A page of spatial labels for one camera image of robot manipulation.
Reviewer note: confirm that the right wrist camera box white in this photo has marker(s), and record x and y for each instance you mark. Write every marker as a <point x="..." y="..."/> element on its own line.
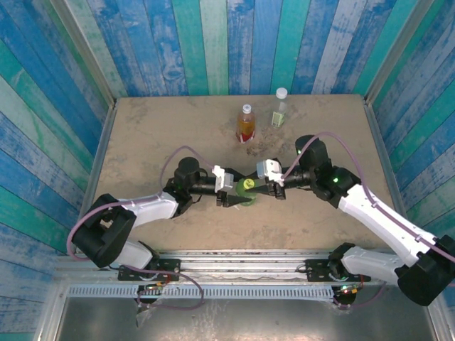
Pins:
<point x="269" y="170"/>

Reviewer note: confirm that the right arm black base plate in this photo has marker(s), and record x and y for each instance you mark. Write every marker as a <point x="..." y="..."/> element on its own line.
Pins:
<point x="316" y="270"/>

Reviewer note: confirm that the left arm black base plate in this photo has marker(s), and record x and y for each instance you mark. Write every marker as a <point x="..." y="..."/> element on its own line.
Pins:
<point x="170" y="270"/>

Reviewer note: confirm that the aluminium mounting rail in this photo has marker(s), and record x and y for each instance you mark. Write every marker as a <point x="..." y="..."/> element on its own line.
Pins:
<point x="241" y="264"/>

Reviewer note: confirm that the aluminium table side rail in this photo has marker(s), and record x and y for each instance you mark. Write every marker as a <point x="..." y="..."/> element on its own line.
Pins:
<point x="380" y="142"/>
<point x="99" y="167"/>

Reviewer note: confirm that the green bottle cap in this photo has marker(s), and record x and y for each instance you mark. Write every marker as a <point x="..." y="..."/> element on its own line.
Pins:
<point x="249" y="183"/>

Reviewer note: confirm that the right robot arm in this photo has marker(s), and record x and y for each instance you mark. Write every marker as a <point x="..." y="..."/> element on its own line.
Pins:
<point x="384" y="220"/>

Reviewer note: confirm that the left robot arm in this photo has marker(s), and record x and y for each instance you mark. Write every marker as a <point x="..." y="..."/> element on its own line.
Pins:
<point x="149" y="211"/>

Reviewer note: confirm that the clear plastic bottle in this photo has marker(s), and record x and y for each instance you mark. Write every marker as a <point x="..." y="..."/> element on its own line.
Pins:
<point x="279" y="113"/>

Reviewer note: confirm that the small circuit board with LEDs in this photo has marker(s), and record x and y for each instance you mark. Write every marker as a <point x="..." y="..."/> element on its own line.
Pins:
<point x="153" y="286"/>
<point x="346" y="289"/>

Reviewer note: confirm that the green plastic bottle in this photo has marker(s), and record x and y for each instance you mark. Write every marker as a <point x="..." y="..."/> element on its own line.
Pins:
<point x="239" y="190"/>

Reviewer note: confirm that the steel sheet panel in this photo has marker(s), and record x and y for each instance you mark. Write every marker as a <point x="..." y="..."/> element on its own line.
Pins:
<point x="249" y="319"/>

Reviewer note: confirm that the tea bottle orange red label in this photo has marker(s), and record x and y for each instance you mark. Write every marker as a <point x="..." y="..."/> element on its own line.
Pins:
<point x="245" y="128"/>

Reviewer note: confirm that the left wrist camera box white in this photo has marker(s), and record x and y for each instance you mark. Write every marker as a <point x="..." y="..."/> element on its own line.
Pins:
<point x="223" y="179"/>

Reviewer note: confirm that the aluminium corner post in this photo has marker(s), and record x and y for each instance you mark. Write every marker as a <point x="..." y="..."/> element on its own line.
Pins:
<point x="394" y="53"/>
<point x="85" y="53"/>

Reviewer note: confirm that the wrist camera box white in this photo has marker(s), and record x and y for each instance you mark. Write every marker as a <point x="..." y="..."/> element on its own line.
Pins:
<point x="269" y="170"/>
<point x="223" y="179"/>

